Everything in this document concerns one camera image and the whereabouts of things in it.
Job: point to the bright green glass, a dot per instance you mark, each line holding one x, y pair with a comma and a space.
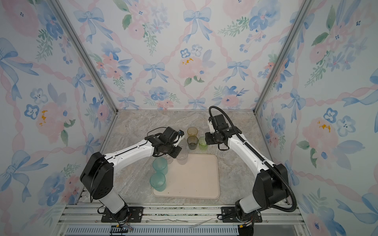
202, 143

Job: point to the beige plastic tray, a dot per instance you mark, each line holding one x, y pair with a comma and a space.
198, 178

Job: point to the yellow amber glass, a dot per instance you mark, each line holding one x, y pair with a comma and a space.
192, 131

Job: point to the clear glass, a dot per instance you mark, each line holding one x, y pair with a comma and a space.
169, 159

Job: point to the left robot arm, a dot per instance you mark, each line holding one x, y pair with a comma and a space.
98, 174

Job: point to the tall teal cup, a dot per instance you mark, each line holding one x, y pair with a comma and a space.
158, 182
160, 165

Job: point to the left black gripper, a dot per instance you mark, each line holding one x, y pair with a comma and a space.
176, 154

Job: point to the tall frosted clear cup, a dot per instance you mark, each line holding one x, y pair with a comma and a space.
182, 157

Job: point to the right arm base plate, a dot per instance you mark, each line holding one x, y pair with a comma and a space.
236, 215

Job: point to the aluminium rail frame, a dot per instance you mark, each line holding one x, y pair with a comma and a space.
177, 220

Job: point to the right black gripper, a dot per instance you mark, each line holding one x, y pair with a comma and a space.
207, 136

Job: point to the dark smoky glass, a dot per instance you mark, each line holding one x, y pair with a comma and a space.
192, 142

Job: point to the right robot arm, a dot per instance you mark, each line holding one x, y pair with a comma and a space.
270, 189

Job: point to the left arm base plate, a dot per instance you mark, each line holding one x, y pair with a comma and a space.
130, 214

